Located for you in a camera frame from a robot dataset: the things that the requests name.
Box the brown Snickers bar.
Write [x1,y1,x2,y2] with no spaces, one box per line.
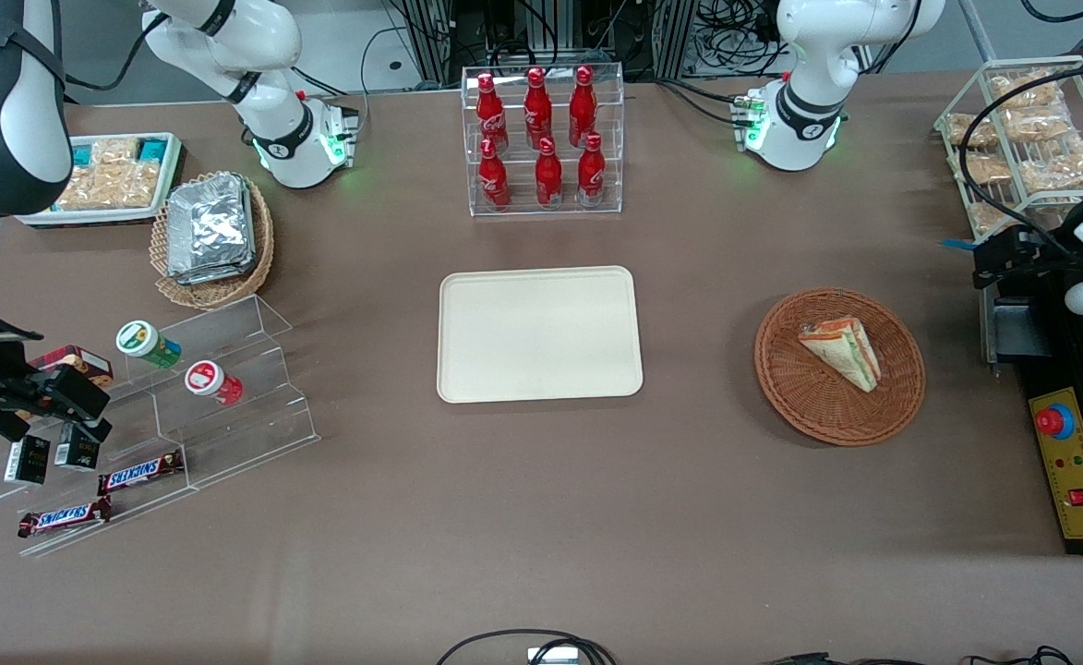
[16,497,114,539]
[97,450,186,497]

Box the black counter machine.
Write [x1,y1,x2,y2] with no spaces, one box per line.
[980,272,1083,389]

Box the red brown snack box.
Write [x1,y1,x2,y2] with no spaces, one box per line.
[28,345,115,390]

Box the clear bag of fried snacks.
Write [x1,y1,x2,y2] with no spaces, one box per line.
[1005,106,1076,144]
[990,70,1061,110]
[1019,152,1083,195]
[953,152,1013,186]
[969,203,1031,236]
[945,113,999,149]

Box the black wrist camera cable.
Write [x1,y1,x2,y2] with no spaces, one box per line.
[959,57,1083,255]

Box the green snack can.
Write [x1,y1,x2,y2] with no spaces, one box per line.
[115,320,183,369]

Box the triangle sandwich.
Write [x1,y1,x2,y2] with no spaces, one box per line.
[798,317,882,393]

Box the black looped cable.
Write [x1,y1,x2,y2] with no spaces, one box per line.
[435,630,618,665]

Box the white wire rack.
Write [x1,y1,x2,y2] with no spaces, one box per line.
[933,55,1083,252]

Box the clear acrylic bottle rack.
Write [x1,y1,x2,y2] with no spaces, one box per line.
[461,63,625,218]

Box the red cola bottle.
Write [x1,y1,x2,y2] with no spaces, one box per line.
[568,65,598,147]
[523,66,554,149]
[475,74,510,154]
[535,137,564,209]
[477,139,512,210]
[577,132,608,207]

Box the silver foil pack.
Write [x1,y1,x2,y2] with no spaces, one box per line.
[172,248,259,286]
[168,175,255,274]

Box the aluminium frame rack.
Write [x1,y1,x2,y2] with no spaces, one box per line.
[401,0,701,86]

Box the oval tan wicker basket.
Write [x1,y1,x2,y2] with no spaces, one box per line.
[150,171,276,310]

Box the black table edge cable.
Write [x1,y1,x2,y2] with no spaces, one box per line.
[761,645,1076,665]

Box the white rectangular snack tray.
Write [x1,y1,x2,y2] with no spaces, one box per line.
[16,132,185,228]

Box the yellow black control box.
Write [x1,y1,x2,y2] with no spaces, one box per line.
[1017,368,1083,557]

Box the red snack can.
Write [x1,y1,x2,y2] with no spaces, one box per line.
[183,360,245,406]

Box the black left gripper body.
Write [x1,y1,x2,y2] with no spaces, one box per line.
[973,226,1083,290]

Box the small black box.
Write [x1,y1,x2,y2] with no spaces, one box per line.
[53,423,102,473]
[3,434,52,487]

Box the cream plastic tray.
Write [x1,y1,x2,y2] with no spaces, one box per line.
[437,265,644,405]

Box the round brown wicker basket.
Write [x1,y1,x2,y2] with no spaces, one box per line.
[753,287,927,448]

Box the clear acrylic stepped display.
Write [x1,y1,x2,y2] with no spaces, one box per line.
[0,294,321,559]

